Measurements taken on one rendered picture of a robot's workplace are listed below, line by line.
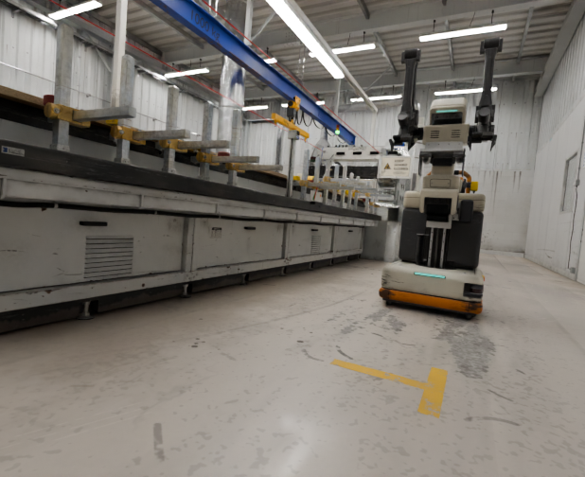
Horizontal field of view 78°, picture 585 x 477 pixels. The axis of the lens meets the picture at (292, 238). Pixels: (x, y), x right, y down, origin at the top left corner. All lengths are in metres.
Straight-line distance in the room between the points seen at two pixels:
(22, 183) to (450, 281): 2.19
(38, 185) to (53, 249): 0.39
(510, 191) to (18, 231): 11.45
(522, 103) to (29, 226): 11.97
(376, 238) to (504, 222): 6.57
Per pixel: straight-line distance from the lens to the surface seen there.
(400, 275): 2.48
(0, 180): 1.45
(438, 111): 2.57
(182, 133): 1.48
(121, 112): 1.33
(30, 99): 1.67
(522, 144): 12.20
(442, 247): 2.71
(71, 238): 1.83
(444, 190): 2.48
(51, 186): 1.52
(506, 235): 11.90
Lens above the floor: 0.53
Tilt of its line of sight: 3 degrees down
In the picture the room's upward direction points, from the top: 5 degrees clockwise
